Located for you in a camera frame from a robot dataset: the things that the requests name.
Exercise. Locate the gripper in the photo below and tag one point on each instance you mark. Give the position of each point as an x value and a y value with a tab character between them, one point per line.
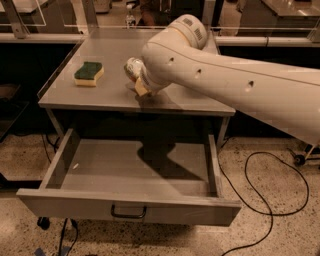
145	81

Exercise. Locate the crushed silver 7up can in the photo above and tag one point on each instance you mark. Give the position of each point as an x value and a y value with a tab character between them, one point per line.
132	68

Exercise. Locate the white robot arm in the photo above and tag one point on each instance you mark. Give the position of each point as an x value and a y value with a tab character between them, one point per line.
282	96

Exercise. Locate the grey metal counter cabinet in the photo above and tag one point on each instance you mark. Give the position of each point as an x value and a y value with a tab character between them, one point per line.
114	91

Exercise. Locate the open grey top drawer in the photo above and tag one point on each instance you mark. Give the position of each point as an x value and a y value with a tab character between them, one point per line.
178	180

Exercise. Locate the green and yellow sponge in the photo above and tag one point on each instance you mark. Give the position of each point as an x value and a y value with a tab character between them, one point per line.
88	74

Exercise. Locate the clear water bottle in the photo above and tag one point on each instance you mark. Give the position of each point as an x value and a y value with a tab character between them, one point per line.
130	20

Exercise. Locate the black caster wheel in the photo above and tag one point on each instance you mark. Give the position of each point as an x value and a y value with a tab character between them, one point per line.
43	223

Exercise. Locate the small wheeled cart base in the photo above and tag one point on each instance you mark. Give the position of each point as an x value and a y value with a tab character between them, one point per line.
310	153

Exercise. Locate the white horizontal rail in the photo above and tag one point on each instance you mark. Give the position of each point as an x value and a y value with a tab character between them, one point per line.
227	41

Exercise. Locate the black drawer handle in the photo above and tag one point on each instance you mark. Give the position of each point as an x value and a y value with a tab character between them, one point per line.
128	212

